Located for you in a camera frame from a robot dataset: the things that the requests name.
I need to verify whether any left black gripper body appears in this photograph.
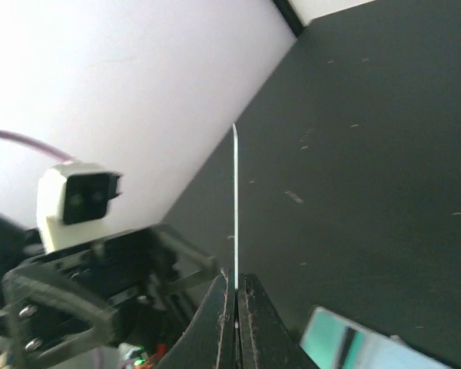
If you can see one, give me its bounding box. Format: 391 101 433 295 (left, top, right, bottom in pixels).
19 228 184 346

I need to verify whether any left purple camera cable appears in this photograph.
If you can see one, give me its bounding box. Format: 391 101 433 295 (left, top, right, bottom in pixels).
0 128 78 165

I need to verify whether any black leather card holder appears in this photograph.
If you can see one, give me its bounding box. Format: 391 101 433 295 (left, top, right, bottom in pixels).
299 306 458 369

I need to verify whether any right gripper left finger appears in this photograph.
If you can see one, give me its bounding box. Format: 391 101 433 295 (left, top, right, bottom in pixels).
159 270 236 369

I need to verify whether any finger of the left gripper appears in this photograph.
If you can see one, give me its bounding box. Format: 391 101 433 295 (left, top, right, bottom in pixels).
153 224 217 295
2 264 119 368

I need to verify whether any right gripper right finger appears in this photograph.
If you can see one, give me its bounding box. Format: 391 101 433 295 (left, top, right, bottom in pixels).
236 274 317 369

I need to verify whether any left black frame post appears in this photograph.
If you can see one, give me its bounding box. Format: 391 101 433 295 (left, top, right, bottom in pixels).
272 0 306 38

